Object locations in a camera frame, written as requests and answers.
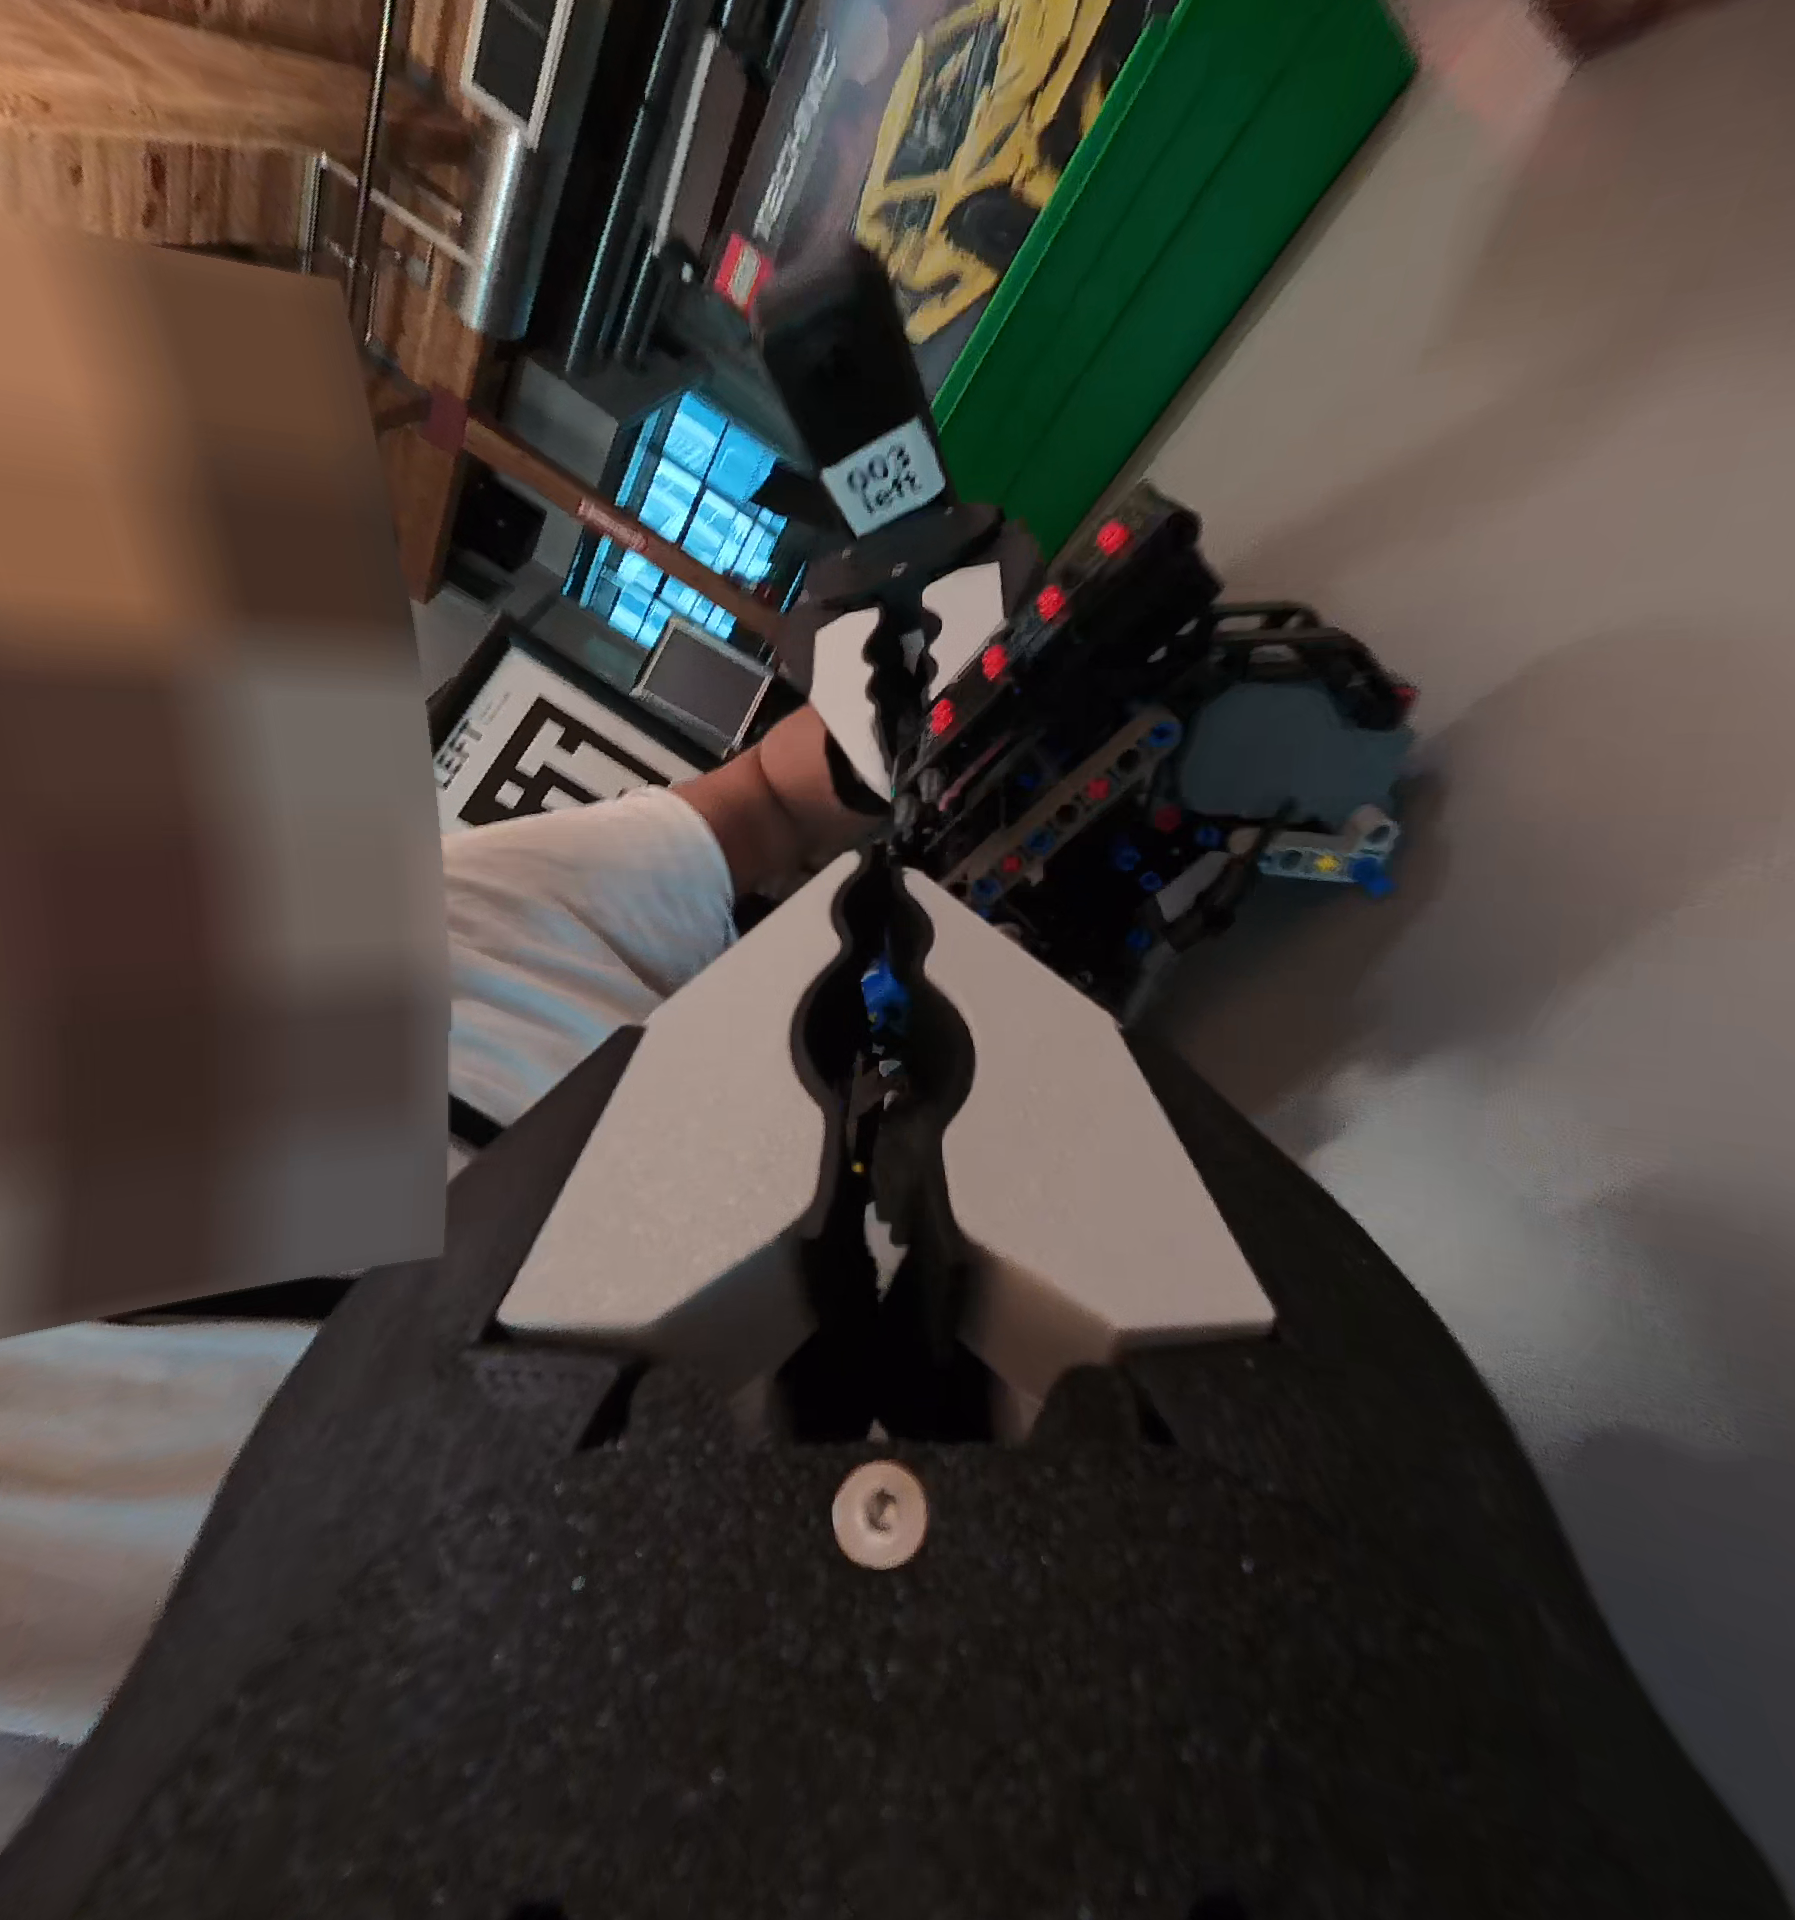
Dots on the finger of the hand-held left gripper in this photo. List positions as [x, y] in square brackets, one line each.
[964, 616]
[842, 682]

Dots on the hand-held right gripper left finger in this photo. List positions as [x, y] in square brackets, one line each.
[671, 1185]

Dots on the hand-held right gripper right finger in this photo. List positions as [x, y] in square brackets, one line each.
[1108, 1185]

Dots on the toy brick truck model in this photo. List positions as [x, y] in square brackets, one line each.
[1138, 750]

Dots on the person's left forearm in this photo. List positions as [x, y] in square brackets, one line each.
[769, 794]

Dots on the yellow car set box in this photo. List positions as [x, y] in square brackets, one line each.
[973, 179]

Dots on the small grey monitor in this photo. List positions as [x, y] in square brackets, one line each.
[703, 682]

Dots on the blue lit window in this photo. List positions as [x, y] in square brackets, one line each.
[689, 509]

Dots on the brown wooden beam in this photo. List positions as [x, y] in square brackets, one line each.
[597, 509]

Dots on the black white marker board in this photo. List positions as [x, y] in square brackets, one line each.
[537, 750]

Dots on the green plastic bin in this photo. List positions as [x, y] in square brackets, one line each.
[1211, 226]

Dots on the white framed vent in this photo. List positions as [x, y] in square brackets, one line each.
[522, 61]

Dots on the silver air duct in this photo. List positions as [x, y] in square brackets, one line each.
[507, 239]

